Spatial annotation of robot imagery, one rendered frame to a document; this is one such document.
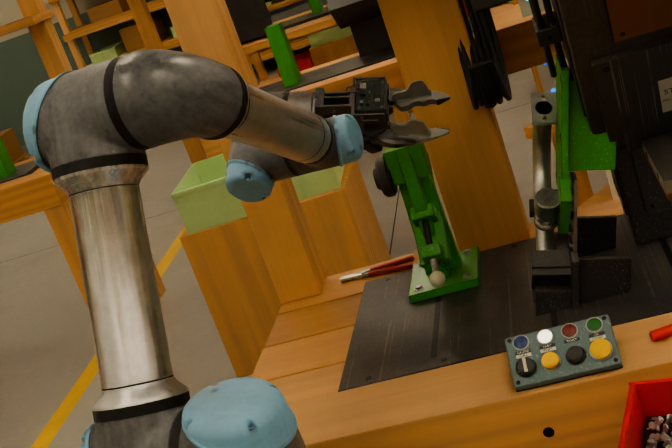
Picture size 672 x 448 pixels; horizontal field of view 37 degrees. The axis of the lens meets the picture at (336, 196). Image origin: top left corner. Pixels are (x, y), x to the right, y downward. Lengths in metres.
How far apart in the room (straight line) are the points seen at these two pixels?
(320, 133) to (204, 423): 0.50
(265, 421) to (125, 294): 0.23
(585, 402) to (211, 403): 0.55
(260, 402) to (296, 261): 0.93
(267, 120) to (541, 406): 0.55
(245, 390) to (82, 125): 0.36
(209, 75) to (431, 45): 0.76
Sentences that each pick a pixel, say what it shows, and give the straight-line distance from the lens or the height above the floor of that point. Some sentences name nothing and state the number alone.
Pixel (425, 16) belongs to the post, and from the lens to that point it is 1.89.
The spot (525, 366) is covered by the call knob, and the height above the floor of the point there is 0.93.
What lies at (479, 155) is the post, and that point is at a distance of 1.94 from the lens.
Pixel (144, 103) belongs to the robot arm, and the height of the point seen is 1.47.
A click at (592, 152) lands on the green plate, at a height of 1.13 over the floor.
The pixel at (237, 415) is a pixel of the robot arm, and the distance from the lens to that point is 1.14.
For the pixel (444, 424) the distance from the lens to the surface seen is 1.48.
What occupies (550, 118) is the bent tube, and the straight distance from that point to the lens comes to 1.62.
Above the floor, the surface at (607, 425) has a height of 0.82.
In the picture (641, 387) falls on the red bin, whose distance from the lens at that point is 1.38.
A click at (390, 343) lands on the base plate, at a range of 1.72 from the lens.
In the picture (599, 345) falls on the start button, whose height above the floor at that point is 0.94.
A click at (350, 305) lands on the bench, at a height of 0.88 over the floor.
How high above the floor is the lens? 1.62
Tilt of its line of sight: 16 degrees down
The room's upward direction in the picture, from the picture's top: 20 degrees counter-clockwise
